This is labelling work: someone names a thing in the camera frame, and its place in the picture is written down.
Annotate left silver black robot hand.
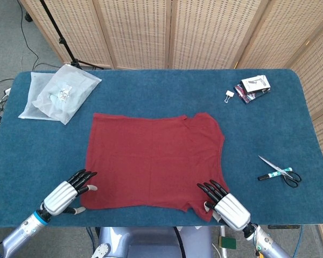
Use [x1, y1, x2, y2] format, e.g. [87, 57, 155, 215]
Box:
[39, 169, 98, 217]

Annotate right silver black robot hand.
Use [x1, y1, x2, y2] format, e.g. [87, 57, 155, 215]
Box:
[196, 179, 251, 232]

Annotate red t-shirt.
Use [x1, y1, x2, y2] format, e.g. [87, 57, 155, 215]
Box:
[79, 112, 231, 223]

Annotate white pole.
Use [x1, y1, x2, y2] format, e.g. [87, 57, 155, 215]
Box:
[219, 225, 228, 258]

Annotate green block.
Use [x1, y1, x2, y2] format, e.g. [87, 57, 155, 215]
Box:
[218, 236, 236, 250]

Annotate black marker with teal label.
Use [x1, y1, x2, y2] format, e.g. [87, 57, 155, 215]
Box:
[257, 167, 293, 181]

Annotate silver-blue robot torso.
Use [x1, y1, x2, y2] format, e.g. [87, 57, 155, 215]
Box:
[98, 227, 213, 258]

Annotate flat translucent plastic bag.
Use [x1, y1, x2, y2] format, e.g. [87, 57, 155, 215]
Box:
[18, 71, 60, 121]

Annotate plastic bag with white garment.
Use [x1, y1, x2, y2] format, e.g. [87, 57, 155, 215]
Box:
[32, 63, 102, 125]

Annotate dark box with red print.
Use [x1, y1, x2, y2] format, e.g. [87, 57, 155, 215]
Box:
[234, 83, 271, 105]

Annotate white and black box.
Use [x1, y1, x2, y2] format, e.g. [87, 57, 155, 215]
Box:
[240, 75, 271, 95]

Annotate blue carpet table cover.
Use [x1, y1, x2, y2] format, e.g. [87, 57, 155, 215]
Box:
[0, 68, 323, 228]

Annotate black tripod stand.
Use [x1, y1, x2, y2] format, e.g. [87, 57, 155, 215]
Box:
[39, 0, 104, 70]

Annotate black torso cable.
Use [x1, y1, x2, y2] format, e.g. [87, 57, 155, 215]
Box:
[173, 227, 186, 258]

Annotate black-handled scissors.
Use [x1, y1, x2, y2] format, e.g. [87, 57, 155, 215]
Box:
[258, 155, 302, 188]

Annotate white metal bracket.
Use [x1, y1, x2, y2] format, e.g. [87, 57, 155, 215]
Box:
[91, 243, 111, 258]

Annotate thin black floor cable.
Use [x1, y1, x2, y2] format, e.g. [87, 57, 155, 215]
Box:
[16, 0, 62, 71]

